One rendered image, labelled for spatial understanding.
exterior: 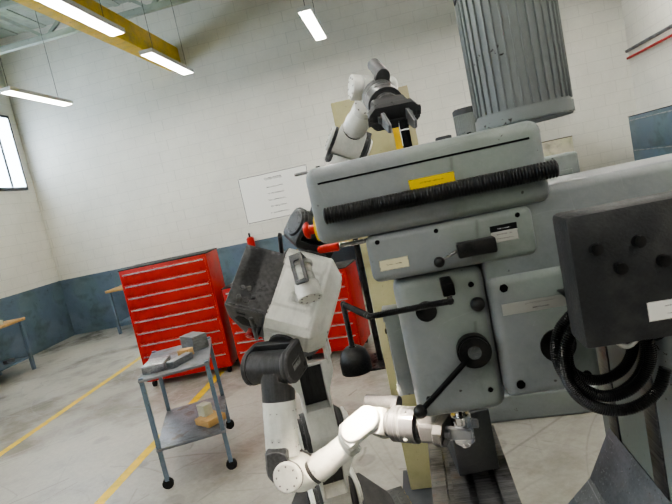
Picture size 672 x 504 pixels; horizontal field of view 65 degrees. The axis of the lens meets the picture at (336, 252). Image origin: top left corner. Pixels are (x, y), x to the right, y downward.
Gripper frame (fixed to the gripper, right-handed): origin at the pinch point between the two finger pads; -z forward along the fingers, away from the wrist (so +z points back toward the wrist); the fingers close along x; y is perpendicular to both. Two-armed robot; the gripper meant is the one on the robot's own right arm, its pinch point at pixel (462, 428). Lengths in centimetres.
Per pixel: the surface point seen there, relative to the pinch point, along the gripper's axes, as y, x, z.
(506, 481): 29.3, 25.4, -0.2
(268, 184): -90, 729, 590
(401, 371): -16.5, -6.2, 9.9
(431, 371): -18.6, -10.9, 0.5
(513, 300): -31.6, -5.5, -17.5
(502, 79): -75, 0, -21
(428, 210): -53, -12, -5
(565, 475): 124, 180, 14
